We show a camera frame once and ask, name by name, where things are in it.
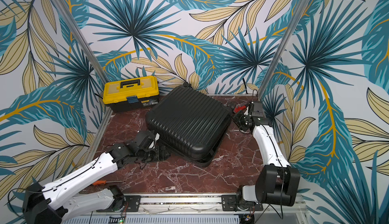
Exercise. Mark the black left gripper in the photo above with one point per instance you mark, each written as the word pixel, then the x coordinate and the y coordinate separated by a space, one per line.
pixel 158 156

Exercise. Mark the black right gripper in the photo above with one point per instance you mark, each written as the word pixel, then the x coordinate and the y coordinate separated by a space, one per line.
pixel 240 121

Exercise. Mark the black ribbed hard-shell suitcase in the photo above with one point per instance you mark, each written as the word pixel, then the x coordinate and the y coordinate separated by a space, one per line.
pixel 190 124

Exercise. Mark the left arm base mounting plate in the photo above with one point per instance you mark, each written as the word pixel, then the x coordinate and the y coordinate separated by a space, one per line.
pixel 127 203

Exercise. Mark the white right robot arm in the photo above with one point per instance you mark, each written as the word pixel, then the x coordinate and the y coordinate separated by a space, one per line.
pixel 278 182

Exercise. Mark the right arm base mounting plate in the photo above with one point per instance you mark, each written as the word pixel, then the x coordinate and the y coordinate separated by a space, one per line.
pixel 231 203

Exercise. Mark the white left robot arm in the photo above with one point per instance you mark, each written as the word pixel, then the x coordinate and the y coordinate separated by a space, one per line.
pixel 60 200

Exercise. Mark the yellow and black toolbox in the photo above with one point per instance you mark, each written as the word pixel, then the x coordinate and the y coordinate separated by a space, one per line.
pixel 126 95

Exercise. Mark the red pipe wrench black handle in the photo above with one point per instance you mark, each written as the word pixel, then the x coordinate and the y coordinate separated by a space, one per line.
pixel 240 107

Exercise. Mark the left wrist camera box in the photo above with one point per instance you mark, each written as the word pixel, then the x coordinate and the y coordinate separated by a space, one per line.
pixel 146 139

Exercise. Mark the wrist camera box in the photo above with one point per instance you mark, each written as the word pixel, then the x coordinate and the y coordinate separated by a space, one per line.
pixel 256 109
pixel 146 139

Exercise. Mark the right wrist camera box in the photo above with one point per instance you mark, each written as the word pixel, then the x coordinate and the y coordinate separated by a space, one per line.
pixel 256 109

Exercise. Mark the orange handled screwdriver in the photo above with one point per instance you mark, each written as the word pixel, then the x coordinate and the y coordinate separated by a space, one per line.
pixel 104 182

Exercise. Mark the aluminium front frame rail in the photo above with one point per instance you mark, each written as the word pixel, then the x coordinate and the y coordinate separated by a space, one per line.
pixel 200 208

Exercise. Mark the right aluminium corner post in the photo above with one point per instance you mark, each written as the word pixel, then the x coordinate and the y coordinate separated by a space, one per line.
pixel 300 8

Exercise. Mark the aluminium corner post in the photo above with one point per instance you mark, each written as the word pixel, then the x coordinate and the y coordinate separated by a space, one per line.
pixel 66 14
pixel 300 8

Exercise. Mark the left aluminium corner post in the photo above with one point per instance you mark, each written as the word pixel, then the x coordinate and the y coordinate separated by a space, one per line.
pixel 66 14

